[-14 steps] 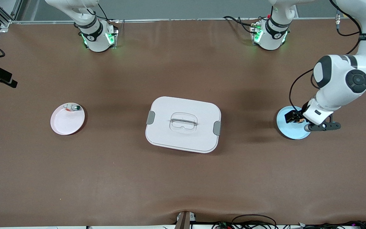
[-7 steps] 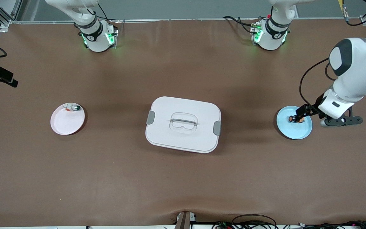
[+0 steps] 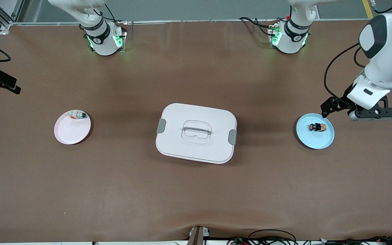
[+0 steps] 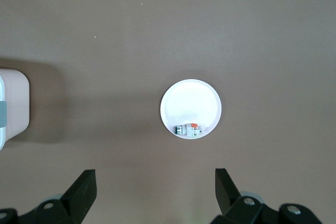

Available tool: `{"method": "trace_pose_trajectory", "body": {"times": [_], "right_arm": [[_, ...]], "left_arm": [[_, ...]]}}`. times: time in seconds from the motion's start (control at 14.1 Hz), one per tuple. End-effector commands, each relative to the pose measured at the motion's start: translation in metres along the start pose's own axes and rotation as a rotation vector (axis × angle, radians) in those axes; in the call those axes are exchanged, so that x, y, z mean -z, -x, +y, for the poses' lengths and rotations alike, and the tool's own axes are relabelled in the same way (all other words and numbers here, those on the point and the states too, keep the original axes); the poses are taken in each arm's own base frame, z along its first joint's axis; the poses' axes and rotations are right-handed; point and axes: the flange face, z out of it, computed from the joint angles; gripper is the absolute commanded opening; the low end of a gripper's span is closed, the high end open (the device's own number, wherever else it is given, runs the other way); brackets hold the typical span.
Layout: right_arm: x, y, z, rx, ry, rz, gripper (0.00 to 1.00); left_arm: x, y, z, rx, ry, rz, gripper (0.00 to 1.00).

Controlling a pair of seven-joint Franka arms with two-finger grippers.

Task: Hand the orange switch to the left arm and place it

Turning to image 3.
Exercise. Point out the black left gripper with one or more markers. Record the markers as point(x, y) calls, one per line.
point(342, 102)

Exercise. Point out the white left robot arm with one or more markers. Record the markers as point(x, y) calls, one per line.
point(386, 51)

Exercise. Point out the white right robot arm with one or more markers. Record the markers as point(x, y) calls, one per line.
point(102, 37)

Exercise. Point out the white lidded storage box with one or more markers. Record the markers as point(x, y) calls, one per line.
point(196, 149)

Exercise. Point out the light blue round plate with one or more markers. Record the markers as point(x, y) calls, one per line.
point(315, 141)

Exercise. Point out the pale pink round plate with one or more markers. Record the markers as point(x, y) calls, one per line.
point(71, 132)

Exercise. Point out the white and green switch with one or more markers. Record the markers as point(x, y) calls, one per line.
point(78, 115)

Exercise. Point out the silver table edge rail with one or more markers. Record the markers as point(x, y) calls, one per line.
point(199, 21)

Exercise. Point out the camera stand post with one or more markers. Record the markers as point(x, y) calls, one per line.
point(197, 236)

